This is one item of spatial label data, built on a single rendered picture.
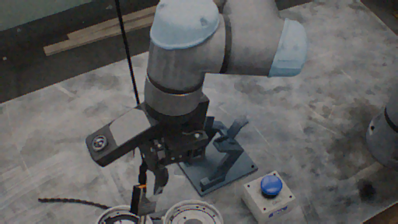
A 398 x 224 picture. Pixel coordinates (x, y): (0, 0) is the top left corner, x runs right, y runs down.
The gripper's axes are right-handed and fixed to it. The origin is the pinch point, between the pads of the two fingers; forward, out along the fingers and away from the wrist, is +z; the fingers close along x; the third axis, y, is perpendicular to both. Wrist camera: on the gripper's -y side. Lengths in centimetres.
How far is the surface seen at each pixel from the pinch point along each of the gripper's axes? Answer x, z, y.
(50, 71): 130, 93, 19
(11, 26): 155, 83, 7
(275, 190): -6.5, 2.7, 22.2
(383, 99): 6, 5, 62
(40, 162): 22.4, 15.1, -12.0
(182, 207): -0.2, 9.1, 8.1
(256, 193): -4.1, 5.8, 20.4
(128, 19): 145, 85, 62
